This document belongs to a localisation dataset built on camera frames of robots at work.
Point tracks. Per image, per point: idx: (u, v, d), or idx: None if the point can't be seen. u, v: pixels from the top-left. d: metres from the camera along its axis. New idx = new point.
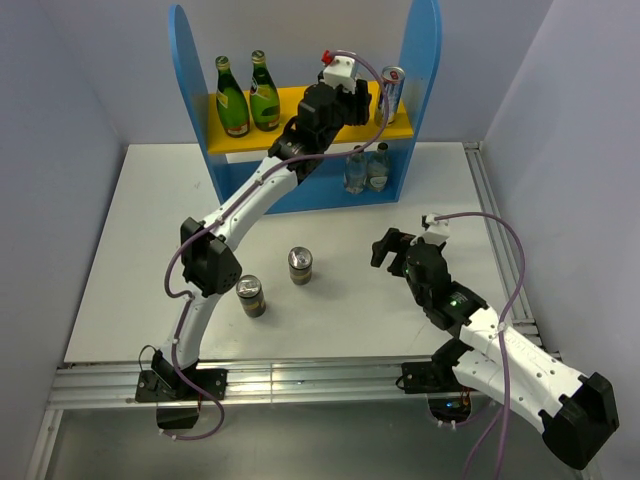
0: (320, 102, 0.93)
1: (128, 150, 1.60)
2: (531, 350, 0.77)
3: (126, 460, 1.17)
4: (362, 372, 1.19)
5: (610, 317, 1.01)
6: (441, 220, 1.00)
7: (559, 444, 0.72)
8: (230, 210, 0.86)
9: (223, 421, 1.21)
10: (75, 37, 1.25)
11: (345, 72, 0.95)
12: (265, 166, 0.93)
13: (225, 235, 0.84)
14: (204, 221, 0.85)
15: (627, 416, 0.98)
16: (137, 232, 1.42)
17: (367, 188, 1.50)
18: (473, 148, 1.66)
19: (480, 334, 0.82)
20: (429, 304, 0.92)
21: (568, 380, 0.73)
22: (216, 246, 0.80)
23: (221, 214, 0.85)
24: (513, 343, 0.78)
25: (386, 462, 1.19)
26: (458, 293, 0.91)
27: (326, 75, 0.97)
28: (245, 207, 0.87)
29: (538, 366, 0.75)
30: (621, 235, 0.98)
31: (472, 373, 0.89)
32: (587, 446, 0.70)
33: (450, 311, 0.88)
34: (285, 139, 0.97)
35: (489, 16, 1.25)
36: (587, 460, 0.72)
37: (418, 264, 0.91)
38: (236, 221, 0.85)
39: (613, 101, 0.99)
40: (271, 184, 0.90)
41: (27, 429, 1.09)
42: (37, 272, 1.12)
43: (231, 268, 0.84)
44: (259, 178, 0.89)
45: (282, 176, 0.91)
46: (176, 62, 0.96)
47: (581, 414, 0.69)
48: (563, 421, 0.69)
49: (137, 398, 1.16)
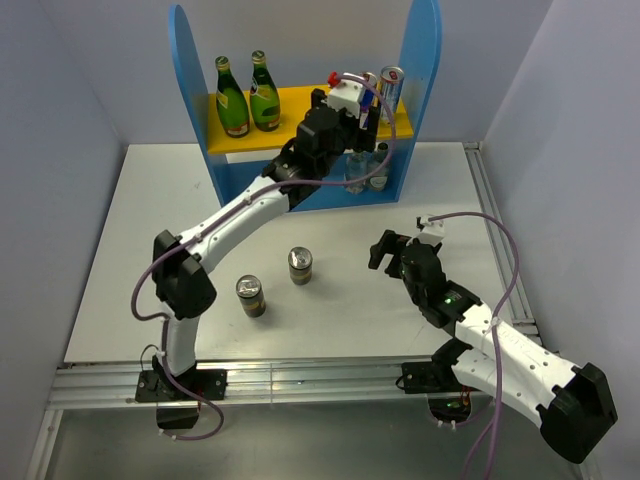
0: (321, 124, 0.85)
1: (128, 150, 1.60)
2: (524, 344, 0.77)
3: (126, 460, 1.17)
4: (362, 372, 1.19)
5: (611, 317, 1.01)
6: (435, 221, 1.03)
7: (556, 437, 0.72)
8: (211, 228, 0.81)
9: (223, 421, 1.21)
10: (75, 38, 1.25)
11: (352, 97, 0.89)
12: (255, 185, 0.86)
13: (202, 254, 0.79)
14: (181, 236, 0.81)
15: (627, 417, 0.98)
16: (137, 232, 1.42)
17: (367, 188, 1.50)
18: (473, 148, 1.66)
19: (474, 329, 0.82)
20: (425, 302, 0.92)
21: (561, 371, 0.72)
22: (190, 266, 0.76)
23: (199, 231, 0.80)
24: (506, 336, 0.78)
25: (387, 462, 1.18)
26: (453, 291, 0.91)
27: (331, 99, 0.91)
28: (228, 226, 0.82)
29: (531, 358, 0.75)
30: (621, 235, 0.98)
31: (471, 372, 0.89)
32: (582, 437, 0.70)
33: (445, 308, 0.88)
34: (281, 160, 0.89)
35: (489, 16, 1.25)
36: (585, 453, 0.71)
37: (412, 264, 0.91)
38: (217, 240, 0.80)
39: (613, 101, 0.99)
40: (260, 206, 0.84)
41: (27, 429, 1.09)
42: (37, 272, 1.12)
43: (203, 288, 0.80)
44: (247, 198, 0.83)
45: (272, 198, 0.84)
46: (175, 62, 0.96)
47: (574, 403, 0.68)
48: (557, 412, 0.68)
49: (137, 398, 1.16)
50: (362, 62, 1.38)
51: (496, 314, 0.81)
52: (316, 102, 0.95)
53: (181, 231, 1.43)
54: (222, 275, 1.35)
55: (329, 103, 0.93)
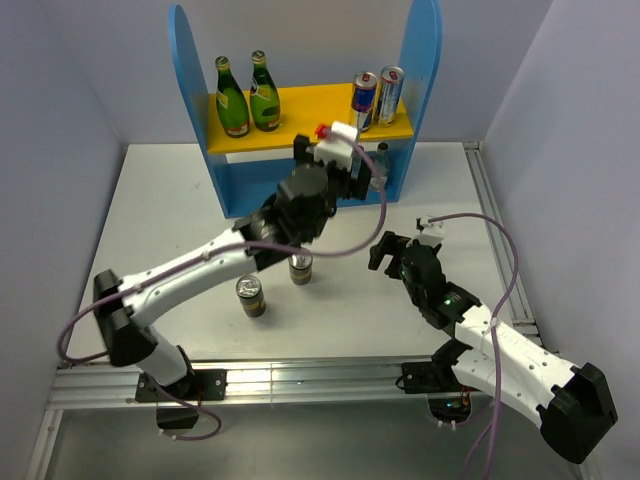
0: (307, 186, 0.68)
1: (128, 150, 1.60)
2: (523, 344, 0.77)
3: (126, 460, 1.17)
4: (362, 372, 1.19)
5: (611, 318, 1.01)
6: (435, 222, 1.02)
7: (556, 436, 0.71)
8: (153, 280, 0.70)
9: (223, 422, 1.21)
10: (75, 38, 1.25)
11: (345, 148, 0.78)
12: (220, 236, 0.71)
13: (136, 308, 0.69)
14: (126, 280, 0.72)
15: (628, 417, 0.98)
16: (137, 232, 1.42)
17: (367, 188, 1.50)
18: (473, 148, 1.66)
19: (473, 330, 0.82)
20: (425, 303, 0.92)
21: (560, 371, 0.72)
22: (118, 321, 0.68)
23: (140, 281, 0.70)
24: (505, 337, 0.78)
25: (387, 462, 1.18)
26: (453, 292, 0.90)
27: (319, 152, 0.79)
28: (174, 281, 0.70)
29: (530, 359, 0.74)
30: (621, 236, 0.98)
31: (471, 372, 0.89)
32: (583, 437, 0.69)
33: (445, 310, 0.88)
34: (258, 215, 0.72)
35: (489, 17, 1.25)
36: (586, 453, 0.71)
37: (413, 264, 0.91)
38: (156, 295, 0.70)
39: (613, 101, 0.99)
40: (218, 265, 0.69)
41: (27, 429, 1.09)
42: (37, 272, 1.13)
43: (135, 343, 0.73)
44: (204, 252, 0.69)
45: (234, 260, 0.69)
46: (175, 62, 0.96)
47: (573, 402, 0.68)
48: (556, 411, 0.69)
49: (137, 398, 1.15)
50: (362, 62, 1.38)
51: (495, 315, 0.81)
52: (301, 151, 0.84)
53: (181, 231, 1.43)
54: None
55: (316, 156, 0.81)
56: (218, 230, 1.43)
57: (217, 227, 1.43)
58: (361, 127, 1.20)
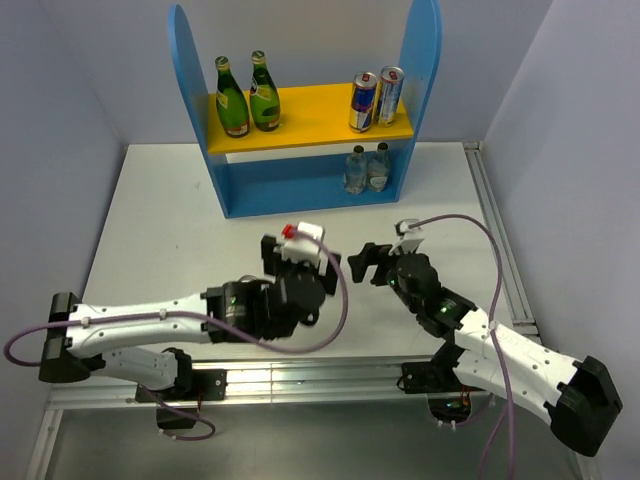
0: (300, 294, 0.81)
1: (128, 150, 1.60)
2: (523, 344, 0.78)
3: (125, 461, 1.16)
4: (361, 373, 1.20)
5: (611, 317, 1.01)
6: (414, 226, 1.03)
7: (569, 433, 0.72)
8: (101, 321, 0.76)
9: (215, 427, 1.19)
10: (75, 38, 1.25)
11: (311, 248, 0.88)
12: (184, 302, 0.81)
13: (73, 341, 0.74)
14: (76, 311, 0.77)
15: (628, 418, 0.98)
16: (137, 232, 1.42)
17: (367, 188, 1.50)
18: (473, 148, 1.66)
19: (473, 335, 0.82)
20: (422, 312, 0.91)
21: (563, 368, 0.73)
22: (52, 350, 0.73)
23: (88, 318, 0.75)
24: (506, 339, 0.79)
25: (388, 462, 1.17)
26: (449, 299, 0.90)
27: (287, 250, 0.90)
28: (121, 329, 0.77)
29: (532, 358, 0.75)
30: (621, 235, 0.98)
31: (473, 372, 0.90)
32: (594, 432, 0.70)
33: (442, 318, 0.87)
34: (231, 291, 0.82)
35: (489, 17, 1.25)
36: (598, 446, 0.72)
37: (410, 277, 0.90)
38: (98, 336, 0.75)
39: (613, 101, 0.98)
40: (171, 328, 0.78)
41: (27, 429, 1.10)
42: (37, 272, 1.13)
43: (62, 373, 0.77)
44: (162, 311, 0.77)
45: (186, 328, 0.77)
46: (175, 63, 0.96)
47: (580, 398, 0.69)
48: (565, 409, 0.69)
49: (137, 397, 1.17)
50: (362, 62, 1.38)
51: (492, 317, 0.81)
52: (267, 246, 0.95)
53: (180, 231, 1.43)
54: (222, 275, 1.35)
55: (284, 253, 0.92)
56: (219, 230, 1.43)
57: (217, 228, 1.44)
58: (361, 127, 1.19)
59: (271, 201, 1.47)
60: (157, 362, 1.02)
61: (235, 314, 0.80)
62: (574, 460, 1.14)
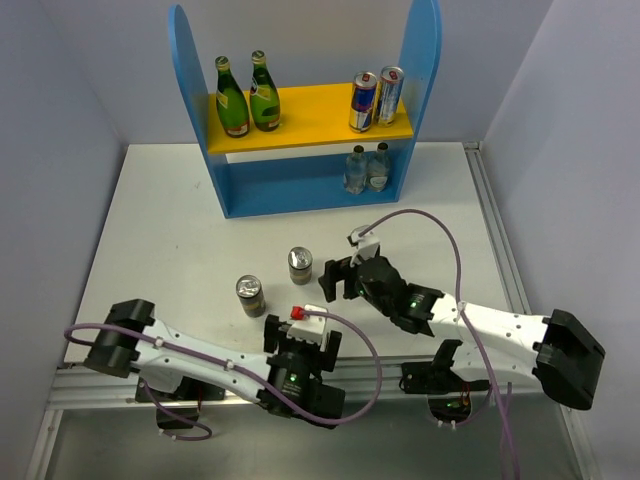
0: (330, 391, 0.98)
1: (128, 150, 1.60)
2: (492, 315, 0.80)
3: (124, 461, 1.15)
4: (360, 373, 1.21)
5: (612, 317, 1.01)
6: (365, 233, 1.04)
7: (560, 391, 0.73)
8: (171, 349, 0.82)
9: (212, 430, 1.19)
10: (75, 38, 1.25)
11: (318, 327, 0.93)
12: (250, 359, 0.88)
13: (139, 356, 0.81)
14: (152, 327, 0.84)
15: (629, 417, 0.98)
16: (137, 232, 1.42)
17: (367, 188, 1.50)
18: (473, 148, 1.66)
19: (445, 321, 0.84)
20: (394, 312, 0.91)
21: (534, 327, 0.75)
22: (116, 359, 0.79)
23: (163, 341, 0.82)
24: (475, 315, 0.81)
25: (389, 462, 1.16)
26: (417, 292, 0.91)
27: (294, 330, 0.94)
28: (185, 363, 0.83)
29: (504, 326, 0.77)
30: (621, 235, 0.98)
31: (468, 365, 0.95)
32: (581, 383, 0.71)
33: (413, 313, 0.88)
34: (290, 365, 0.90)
35: (489, 17, 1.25)
36: (591, 397, 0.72)
37: (373, 280, 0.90)
38: (162, 362, 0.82)
39: (613, 101, 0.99)
40: (230, 380, 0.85)
41: (28, 428, 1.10)
42: (37, 271, 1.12)
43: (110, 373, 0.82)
44: (230, 363, 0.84)
45: (244, 386, 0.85)
46: (175, 63, 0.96)
47: (556, 353, 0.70)
48: (545, 366, 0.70)
49: (137, 397, 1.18)
50: (362, 62, 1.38)
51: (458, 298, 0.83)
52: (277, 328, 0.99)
53: (180, 231, 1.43)
54: (222, 275, 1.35)
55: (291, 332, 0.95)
56: (219, 230, 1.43)
57: (218, 228, 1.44)
58: (361, 127, 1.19)
59: (272, 201, 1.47)
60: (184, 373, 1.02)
61: (289, 392, 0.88)
62: (574, 460, 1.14)
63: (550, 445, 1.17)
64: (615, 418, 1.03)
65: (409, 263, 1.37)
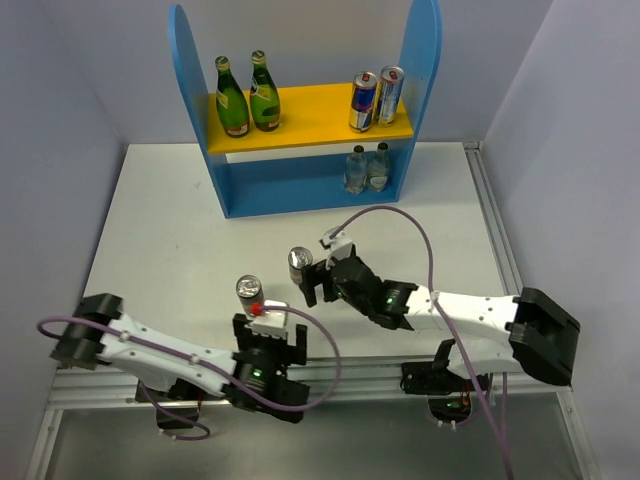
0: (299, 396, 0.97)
1: (128, 150, 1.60)
2: (464, 302, 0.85)
3: (124, 461, 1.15)
4: (360, 373, 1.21)
5: (612, 317, 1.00)
6: (336, 233, 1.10)
7: (538, 367, 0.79)
8: (138, 343, 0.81)
9: (210, 429, 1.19)
10: (75, 38, 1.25)
11: (277, 320, 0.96)
12: (215, 355, 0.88)
13: (106, 349, 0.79)
14: (119, 319, 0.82)
15: (629, 417, 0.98)
16: (136, 232, 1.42)
17: (367, 188, 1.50)
18: (473, 148, 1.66)
19: (421, 311, 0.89)
20: (372, 310, 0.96)
21: (505, 309, 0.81)
22: (82, 351, 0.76)
23: (130, 334, 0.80)
24: (448, 303, 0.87)
25: (389, 462, 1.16)
26: (393, 288, 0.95)
27: (257, 327, 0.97)
28: (153, 357, 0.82)
29: (476, 311, 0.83)
30: (621, 235, 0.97)
31: (461, 362, 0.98)
32: (556, 357, 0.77)
33: (390, 309, 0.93)
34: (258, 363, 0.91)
35: (489, 16, 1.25)
36: (568, 370, 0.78)
37: (347, 281, 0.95)
38: (128, 355, 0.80)
39: (613, 100, 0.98)
40: (195, 374, 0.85)
41: (28, 428, 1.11)
42: (37, 271, 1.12)
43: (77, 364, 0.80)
44: (196, 358, 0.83)
45: (209, 381, 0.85)
46: (175, 63, 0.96)
47: (525, 330, 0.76)
48: (517, 344, 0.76)
49: (136, 398, 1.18)
50: (362, 62, 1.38)
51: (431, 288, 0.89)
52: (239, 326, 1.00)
53: (180, 231, 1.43)
54: (222, 275, 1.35)
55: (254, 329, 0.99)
56: (219, 230, 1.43)
57: (218, 227, 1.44)
58: (361, 127, 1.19)
59: (272, 201, 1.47)
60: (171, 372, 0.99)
61: (254, 386, 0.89)
62: (574, 460, 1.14)
63: (550, 445, 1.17)
64: (615, 418, 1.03)
65: (409, 262, 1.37)
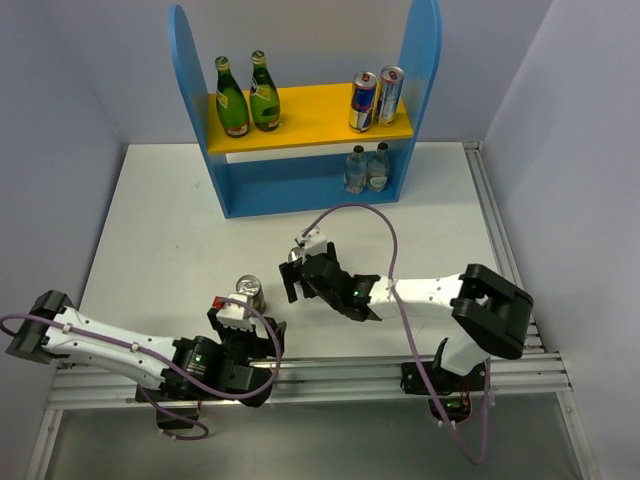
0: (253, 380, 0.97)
1: (128, 150, 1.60)
2: (418, 285, 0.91)
3: (124, 461, 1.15)
4: (362, 373, 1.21)
5: (613, 317, 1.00)
6: (308, 231, 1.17)
7: (490, 342, 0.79)
8: (79, 333, 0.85)
9: (209, 429, 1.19)
10: (75, 38, 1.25)
11: (239, 311, 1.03)
12: (158, 343, 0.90)
13: (49, 342, 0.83)
14: (64, 313, 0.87)
15: (629, 417, 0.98)
16: (136, 232, 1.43)
17: (367, 188, 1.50)
18: (473, 148, 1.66)
19: (381, 299, 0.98)
20: (342, 302, 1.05)
21: (451, 285, 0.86)
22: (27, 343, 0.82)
23: (71, 326, 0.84)
24: (403, 288, 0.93)
25: (389, 462, 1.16)
26: (360, 281, 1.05)
27: (221, 320, 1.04)
28: (94, 346, 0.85)
29: (427, 291, 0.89)
30: (621, 234, 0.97)
31: (448, 358, 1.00)
32: (503, 328, 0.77)
33: (358, 300, 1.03)
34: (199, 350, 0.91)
35: (489, 16, 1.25)
36: (521, 343, 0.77)
37: (316, 276, 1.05)
38: (71, 345, 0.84)
39: (613, 100, 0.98)
40: (136, 361, 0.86)
41: (28, 428, 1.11)
42: (37, 271, 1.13)
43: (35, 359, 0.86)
44: (134, 345, 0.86)
45: (149, 367, 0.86)
46: (175, 63, 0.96)
47: (466, 303, 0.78)
48: (459, 317, 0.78)
49: (136, 398, 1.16)
50: (362, 62, 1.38)
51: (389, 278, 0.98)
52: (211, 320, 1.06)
53: (180, 231, 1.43)
54: (222, 275, 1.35)
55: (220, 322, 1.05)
56: (219, 230, 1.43)
57: (218, 227, 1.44)
58: (361, 127, 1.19)
59: (272, 201, 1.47)
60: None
61: (195, 372, 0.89)
62: (574, 460, 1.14)
63: (550, 445, 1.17)
64: (614, 417, 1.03)
65: (409, 262, 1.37)
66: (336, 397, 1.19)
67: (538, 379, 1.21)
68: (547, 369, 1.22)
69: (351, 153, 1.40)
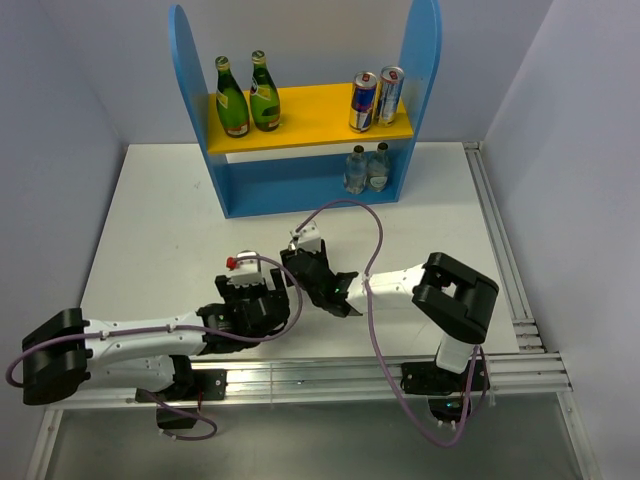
0: (275, 309, 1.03)
1: (128, 150, 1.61)
2: (387, 278, 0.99)
3: (124, 461, 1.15)
4: (362, 372, 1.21)
5: (612, 316, 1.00)
6: (302, 228, 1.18)
7: (454, 327, 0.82)
8: (120, 334, 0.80)
9: (215, 427, 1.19)
10: (76, 38, 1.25)
11: (251, 266, 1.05)
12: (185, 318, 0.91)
13: (92, 353, 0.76)
14: (89, 323, 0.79)
15: (628, 416, 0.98)
16: (136, 231, 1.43)
17: (367, 188, 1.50)
18: (473, 148, 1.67)
19: (356, 292, 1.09)
20: (324, 300, 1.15)
21: (415, 273, 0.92)
22: (74, 361, 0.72)
23: (109, 330, 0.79)
24: (375, 281, 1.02)
25: (389, 462, 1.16)
26: (342, 280, 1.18)
27: (234, 278, 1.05)
28: (134, 342, 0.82)
29: (395, 281, 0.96)
30: (622, 234, 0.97)
31: (450, 364, 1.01)
32: (464, 311, 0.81)
33: (338, 296, 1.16)
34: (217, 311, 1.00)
35: (489, 17, 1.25)
36: (483, 324, 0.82)
37: (298, 273, 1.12)
38: (115, 348, 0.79)
39: (614, 99, 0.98)
40: (177, 339, 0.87)
41: (28, 428, 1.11)
42: (37, 271, 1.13)
43: (63, 387, 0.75)
44: (171, 325, 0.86)
45: (192, 338, 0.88)
46: (176, 62, 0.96)
47: (426, 289, 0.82)
48: (420, 303, 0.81)
49: (137, 397, 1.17)
50: (362, 63, 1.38)
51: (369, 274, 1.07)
52: (222, 285, 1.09)
53: (181, 230, 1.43)
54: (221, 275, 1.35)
55: (233, 282, 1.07)
56: (218, 230, 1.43)
57: (218, 227, 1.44)
58: (361, 127, 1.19)
59: (272, 201, 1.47)
60: (149, 363, 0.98)
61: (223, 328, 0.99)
62: (574, 459, 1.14)
63: (550, 444, 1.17)
64: (614, 417, 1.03)
65: (409, 261, 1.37)
66: (337, 397, 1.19)
67: (539, 378, 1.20)
68: (547, 369, 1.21)
69: (352, 153, 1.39)
